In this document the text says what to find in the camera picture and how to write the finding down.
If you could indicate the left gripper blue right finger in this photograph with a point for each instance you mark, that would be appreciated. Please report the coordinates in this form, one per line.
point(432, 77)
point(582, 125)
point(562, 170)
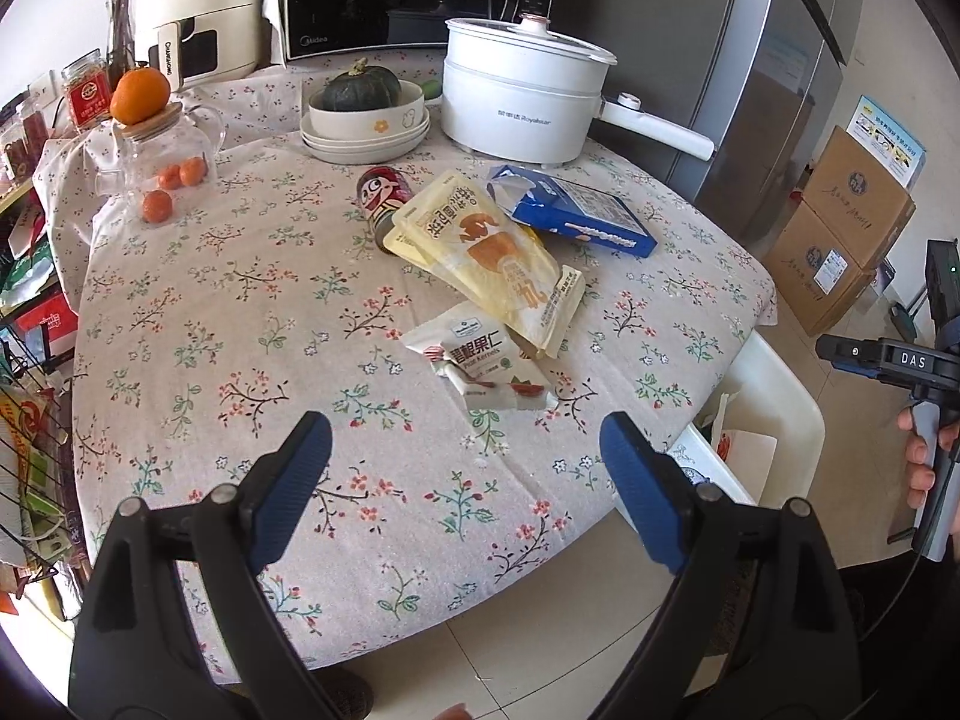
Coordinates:
point(652, 488)

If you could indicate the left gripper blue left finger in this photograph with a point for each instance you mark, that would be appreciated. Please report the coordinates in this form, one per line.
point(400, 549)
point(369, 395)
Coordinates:
point(279, 486)

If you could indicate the white nut snack packet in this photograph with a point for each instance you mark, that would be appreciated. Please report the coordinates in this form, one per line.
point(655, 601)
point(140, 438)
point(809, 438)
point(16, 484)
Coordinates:
point(479, 357)

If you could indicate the yellow bread snack bag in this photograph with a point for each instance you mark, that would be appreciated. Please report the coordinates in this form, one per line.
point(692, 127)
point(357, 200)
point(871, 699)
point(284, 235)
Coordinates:
point(455, 230)

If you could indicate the red drink can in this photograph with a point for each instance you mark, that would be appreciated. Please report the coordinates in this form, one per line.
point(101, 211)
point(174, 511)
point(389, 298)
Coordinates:
point(380, 192)

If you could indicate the blue cardboard box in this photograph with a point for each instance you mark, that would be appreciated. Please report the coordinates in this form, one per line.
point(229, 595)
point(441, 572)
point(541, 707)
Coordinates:
point(573, 211)

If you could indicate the white plastic trash bin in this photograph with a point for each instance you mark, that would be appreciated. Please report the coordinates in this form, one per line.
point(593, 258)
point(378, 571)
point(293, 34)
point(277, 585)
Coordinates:
point(760, 435)

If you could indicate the person's right hand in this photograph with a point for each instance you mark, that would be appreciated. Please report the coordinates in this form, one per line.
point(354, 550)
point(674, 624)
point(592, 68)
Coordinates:
point(920, 476)

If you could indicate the lower cardboard box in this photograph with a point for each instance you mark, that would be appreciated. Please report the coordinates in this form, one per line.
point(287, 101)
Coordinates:
point(813, 273)

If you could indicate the upper cardboard box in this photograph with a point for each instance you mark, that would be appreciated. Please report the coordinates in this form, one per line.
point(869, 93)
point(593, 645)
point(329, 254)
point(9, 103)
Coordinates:
point(857, 199)

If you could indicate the blue yellow poster board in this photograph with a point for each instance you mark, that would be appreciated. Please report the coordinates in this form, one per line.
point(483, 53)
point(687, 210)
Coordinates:
point(888, 141)

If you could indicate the floral tablecloth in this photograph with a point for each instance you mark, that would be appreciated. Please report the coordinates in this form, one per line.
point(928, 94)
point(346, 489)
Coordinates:
point(202, 340)

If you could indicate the small orange in jar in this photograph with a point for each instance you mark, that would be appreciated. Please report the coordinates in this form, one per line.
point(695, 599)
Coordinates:
point(157, 207)
point(192, 171)
point(169, 178)

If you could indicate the glass teapot jar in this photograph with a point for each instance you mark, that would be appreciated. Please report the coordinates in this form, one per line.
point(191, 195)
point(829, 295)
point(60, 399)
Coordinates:
point(176, 133)

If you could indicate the white ceramic bowl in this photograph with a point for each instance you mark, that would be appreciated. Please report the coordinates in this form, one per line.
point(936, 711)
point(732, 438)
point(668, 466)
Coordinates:
point(407, 114)

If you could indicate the grey refrigerator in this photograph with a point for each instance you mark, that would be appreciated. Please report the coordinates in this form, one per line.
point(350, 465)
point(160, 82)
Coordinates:
point(758, 77)

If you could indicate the green pumpkin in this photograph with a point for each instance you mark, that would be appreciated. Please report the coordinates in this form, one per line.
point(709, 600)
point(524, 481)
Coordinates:
point(362, 87)

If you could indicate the large orange on jar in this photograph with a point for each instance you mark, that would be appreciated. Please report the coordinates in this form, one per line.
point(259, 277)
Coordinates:
point(140, 94)

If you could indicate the white electric cooking pot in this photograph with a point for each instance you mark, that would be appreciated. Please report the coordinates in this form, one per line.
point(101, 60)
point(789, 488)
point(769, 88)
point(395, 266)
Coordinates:
point(522, 93)

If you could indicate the red labelled glass jar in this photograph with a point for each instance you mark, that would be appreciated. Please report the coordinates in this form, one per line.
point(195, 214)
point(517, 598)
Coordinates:
point(87, 90)

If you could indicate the cream air fryer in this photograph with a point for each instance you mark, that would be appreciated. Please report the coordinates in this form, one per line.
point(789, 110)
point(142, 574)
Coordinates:
point(192, 42)

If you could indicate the dry twigs in vase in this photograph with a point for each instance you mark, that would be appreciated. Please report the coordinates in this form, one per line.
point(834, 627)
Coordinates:
point(120, 52)

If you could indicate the wire storage rack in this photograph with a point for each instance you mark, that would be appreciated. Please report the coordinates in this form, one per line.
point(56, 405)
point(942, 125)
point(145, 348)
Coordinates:
point(43, 557)

